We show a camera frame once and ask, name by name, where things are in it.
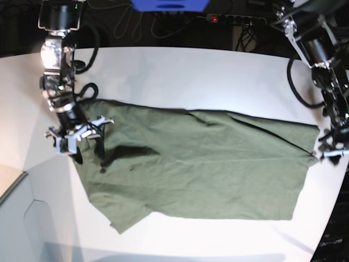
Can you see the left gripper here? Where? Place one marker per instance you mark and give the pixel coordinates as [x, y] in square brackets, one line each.
[330, 149]

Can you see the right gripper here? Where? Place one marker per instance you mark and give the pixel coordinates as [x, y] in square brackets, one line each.
[89, 130]

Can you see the olive green t-shirt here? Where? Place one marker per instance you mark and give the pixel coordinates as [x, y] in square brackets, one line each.
[194, 164]

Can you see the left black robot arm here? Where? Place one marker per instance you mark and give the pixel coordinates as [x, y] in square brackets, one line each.
[306, 28]

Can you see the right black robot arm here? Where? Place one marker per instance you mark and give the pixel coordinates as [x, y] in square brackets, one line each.
[60, 19]

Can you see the blue plastic box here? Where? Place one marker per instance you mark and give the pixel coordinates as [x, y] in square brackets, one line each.
[169, 5]

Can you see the black power strip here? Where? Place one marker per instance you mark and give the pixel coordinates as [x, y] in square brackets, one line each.
[236, 20]

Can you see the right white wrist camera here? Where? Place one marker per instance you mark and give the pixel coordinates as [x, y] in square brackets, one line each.
[66, 145]

